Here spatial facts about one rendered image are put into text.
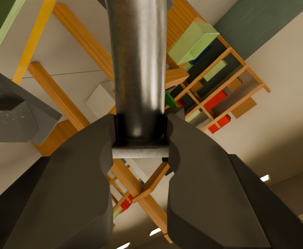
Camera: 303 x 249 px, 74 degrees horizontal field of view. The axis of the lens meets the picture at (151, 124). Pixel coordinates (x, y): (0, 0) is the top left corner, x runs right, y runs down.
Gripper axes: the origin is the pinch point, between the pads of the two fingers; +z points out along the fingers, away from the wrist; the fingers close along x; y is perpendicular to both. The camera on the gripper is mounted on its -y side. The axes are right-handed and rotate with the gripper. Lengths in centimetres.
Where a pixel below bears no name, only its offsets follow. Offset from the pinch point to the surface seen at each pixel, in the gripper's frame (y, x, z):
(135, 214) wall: 793, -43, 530
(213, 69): 144, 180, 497
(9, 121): 3.1, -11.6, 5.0
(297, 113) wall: 236, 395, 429
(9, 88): 0.9, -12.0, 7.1
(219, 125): 282, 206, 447
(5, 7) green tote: -5.0, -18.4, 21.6
